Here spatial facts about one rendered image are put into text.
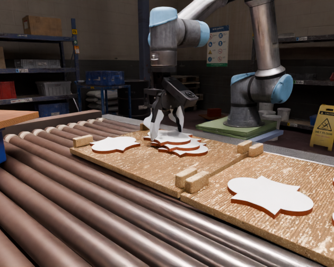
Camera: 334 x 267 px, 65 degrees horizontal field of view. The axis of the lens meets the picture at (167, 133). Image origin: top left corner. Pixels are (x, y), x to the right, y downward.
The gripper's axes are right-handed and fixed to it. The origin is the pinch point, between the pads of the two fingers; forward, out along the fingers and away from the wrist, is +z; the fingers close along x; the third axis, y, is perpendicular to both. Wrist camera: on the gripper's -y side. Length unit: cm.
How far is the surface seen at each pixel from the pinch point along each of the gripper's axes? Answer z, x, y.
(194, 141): 0.9, -3.7, -6.9
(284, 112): 66, -433, 147
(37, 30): -71, -97, 403
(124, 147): 1.8, 12.8, 4.5
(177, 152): 2.0, 5.0, -8.7
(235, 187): 1.9, 11.2, -30.5
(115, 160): 2.9, 18.8, 0.0
